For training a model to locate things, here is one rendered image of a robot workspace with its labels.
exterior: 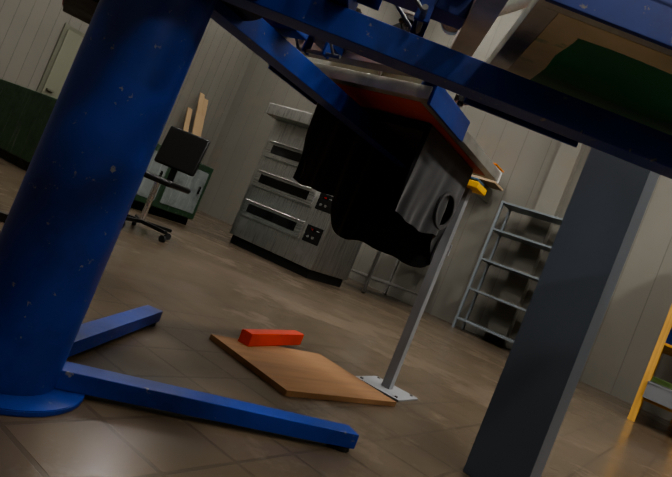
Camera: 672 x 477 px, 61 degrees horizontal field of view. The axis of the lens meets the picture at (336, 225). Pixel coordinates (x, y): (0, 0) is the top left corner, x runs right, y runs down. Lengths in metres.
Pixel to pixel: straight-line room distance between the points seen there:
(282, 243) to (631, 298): 4.84
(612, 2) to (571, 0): 0.06
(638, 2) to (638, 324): 7.92
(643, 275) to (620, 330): 0.81
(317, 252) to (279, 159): 1.31
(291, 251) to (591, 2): 5.80
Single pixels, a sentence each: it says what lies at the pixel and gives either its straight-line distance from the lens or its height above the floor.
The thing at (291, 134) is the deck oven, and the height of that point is 1.49.
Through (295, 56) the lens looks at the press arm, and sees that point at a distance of 1.54.
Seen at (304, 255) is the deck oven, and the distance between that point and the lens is 6.44.
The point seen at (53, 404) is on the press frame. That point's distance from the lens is 1.25.
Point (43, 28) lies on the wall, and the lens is 10.97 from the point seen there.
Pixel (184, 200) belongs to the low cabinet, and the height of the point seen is 0.28.
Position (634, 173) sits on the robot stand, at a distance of 1.90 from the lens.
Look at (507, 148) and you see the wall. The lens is 9.71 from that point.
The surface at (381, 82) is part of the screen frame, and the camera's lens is 1.70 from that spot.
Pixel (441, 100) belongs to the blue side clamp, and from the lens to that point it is 1.67.
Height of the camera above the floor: 0.50
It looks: 2 degrees up
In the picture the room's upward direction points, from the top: 22 degrees clockwise
